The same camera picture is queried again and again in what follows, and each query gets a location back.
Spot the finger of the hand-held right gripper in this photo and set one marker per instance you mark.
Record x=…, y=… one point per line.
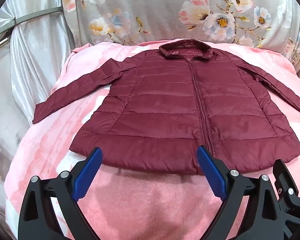
x=285, y=177

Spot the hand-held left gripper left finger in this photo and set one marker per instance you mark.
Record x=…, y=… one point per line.
x=88, y=173

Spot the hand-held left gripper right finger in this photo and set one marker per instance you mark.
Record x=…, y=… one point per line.
x=211, y=173

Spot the maroon puffer jacket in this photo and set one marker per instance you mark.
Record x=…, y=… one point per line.
x=165, y=105

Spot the pink fleece blanket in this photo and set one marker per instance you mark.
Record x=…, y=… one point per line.
x=145, y=200

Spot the white satin curtain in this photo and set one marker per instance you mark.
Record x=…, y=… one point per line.
x=35, y=62

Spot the grey floral bedsheet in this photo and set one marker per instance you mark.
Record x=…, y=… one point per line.
x=152, y=10

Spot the grey metal rail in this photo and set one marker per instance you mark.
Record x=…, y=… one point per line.
x=35, y=16

